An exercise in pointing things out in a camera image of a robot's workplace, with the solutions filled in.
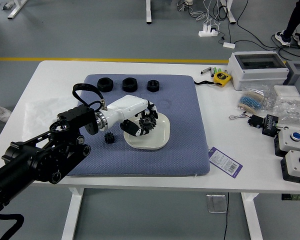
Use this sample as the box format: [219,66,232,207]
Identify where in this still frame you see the white square dish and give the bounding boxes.
[123,111,171,151]

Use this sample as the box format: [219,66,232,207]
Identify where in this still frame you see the person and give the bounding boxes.
[274,0,300,48]
[0,89,13,123]

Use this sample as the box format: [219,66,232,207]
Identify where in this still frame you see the black table control panel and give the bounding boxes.
[280,193,300,201]

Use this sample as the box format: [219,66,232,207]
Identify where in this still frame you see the white background table leg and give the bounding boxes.
[1,0,28,20]
[219,0,237,25]
[145,0,154,25]

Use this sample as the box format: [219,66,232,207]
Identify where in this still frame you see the grey electrical enclosure box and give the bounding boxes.
[226,51,290,91]

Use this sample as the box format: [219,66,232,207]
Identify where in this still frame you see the black floor cables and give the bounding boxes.
[177,0,300,60]

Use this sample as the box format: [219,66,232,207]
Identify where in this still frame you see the purple white product tag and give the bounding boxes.
[207,146,243,179]

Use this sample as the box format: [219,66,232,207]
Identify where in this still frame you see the yellow tape measure with strap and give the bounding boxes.
[193,71,233,88]

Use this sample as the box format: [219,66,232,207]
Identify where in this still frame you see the black power module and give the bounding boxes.
[261,114,280,137]

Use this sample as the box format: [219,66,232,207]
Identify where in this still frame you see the blue-grey cushion mat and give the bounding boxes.
[62,73,211,178]

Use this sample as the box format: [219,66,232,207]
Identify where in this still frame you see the blue yellow button box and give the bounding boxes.
[274,128,300,158]

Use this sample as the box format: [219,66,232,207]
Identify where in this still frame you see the small black gear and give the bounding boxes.
[104,131,116,145]

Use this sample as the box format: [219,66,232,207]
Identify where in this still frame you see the black module with wires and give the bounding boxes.
[229,112,265,129]

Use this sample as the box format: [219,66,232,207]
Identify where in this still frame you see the clear bubble wrap bag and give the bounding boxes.
[272,96,300,123]

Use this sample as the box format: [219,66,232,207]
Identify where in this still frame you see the white power strip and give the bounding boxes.
[198,23,220,38]

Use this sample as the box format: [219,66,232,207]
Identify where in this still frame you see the small black hex nut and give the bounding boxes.
[146,79,161,93]

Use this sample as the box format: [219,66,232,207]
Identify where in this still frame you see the big black gear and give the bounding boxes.
[139,112,158,135]

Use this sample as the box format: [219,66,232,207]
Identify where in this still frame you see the black cable under table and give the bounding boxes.
[222,192,230,240]

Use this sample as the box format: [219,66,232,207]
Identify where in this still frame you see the clear plastic holder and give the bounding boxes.
[206,194,228,214]

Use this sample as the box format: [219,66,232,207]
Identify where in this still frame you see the clear plastic parts bag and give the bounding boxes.
[241,83,277,111]

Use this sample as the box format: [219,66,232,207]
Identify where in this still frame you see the big black hex nut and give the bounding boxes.
[121,77,138,93]
[96,77,114,93]

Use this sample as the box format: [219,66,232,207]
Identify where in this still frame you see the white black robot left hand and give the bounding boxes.
[102,94,160,138]

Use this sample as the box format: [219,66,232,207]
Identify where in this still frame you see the white floor cables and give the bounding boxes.
[195,0,224,33]

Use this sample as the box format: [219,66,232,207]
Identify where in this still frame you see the white foam block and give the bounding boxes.
[273,85,300,103]

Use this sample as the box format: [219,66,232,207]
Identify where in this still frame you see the red button box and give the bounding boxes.
[280,149,300,186]

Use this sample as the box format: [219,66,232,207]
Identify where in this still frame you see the strip of blue resistors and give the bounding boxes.
[237,90,266,112]

